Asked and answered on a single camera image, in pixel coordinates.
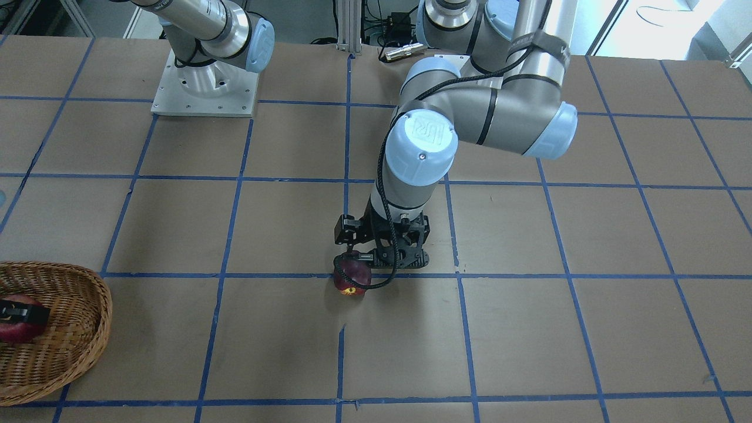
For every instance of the aluminium frame post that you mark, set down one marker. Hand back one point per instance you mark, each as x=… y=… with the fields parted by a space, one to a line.
x=349 y=25

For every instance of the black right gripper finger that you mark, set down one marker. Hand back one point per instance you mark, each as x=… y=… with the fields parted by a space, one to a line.
x=13 y=312

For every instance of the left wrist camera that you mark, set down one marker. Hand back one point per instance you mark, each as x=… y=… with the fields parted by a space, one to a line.
x=381 y=255

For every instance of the wicker basket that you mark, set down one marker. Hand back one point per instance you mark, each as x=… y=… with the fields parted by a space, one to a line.
x=76 y=335

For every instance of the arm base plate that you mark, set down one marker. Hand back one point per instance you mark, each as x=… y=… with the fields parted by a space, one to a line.
x=215 y=90
x=463 y=63

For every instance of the silver cylinder connector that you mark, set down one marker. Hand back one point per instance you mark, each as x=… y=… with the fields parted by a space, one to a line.
x=403 y=52

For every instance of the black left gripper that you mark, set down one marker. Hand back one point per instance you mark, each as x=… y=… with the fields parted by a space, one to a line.
x=349 y=230

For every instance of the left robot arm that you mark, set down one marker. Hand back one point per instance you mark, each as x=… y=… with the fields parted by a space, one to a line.
x=507 y=96

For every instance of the dark red apple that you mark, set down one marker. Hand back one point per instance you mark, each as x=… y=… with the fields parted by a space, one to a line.
x=350 y=274

